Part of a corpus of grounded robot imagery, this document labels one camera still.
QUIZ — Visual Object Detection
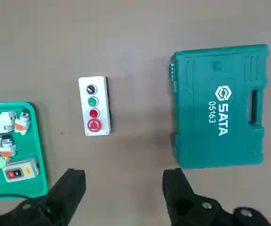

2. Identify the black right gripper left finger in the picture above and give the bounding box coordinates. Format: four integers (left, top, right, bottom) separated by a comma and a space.
0, 168, 87, 226

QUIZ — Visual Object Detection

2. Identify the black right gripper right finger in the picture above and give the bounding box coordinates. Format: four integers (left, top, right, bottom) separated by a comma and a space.
161, 168, 271, 226

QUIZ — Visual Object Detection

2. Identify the red emergency stop button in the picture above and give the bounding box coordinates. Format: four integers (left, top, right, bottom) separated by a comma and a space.
87, 118, 102, 132

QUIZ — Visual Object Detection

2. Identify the white button box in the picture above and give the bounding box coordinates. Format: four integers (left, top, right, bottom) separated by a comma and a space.
78, 76, 112, 137

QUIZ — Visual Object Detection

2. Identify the green round push button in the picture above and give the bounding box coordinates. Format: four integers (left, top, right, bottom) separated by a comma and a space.
88, 96, 99, 108

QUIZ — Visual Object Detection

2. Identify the green plastic tray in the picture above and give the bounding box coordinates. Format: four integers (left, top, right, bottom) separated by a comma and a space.
0, 101, 49, 201

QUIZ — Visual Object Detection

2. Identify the green plastic tool case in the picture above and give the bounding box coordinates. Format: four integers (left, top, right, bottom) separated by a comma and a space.
169, 44, 270, 170

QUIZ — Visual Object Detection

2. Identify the grey two-button switch box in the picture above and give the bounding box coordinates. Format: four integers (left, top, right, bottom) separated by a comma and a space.
2, 157, 41, 183

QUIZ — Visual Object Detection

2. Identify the thin black cable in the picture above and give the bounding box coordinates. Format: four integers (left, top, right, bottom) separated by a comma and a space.
0, 193, 32, 201

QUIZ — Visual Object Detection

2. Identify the black selector switch knob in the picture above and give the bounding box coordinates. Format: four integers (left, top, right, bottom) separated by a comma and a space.
86, 84, 98, 96

